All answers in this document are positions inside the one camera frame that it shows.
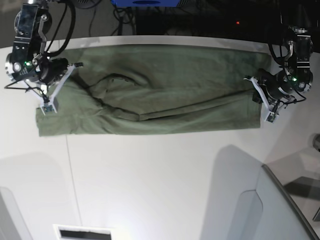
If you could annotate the blue box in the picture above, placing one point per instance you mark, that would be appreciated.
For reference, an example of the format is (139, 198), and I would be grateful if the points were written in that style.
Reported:
(145, 3)

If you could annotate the green t-shirt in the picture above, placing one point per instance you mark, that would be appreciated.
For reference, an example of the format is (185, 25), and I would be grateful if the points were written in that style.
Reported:
(156, 90)

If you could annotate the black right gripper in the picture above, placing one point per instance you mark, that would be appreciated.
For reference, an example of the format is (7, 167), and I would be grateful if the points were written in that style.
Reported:
(50, 69)

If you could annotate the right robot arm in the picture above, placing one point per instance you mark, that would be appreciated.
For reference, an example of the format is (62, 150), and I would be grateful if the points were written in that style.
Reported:
(31, 58)

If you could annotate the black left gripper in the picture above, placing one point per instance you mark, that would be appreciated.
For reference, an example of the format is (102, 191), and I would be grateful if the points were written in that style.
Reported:
(273, 86)

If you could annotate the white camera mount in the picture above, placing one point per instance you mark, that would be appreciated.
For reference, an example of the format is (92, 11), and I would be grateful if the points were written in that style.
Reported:
(47, 93)
(271, 110)

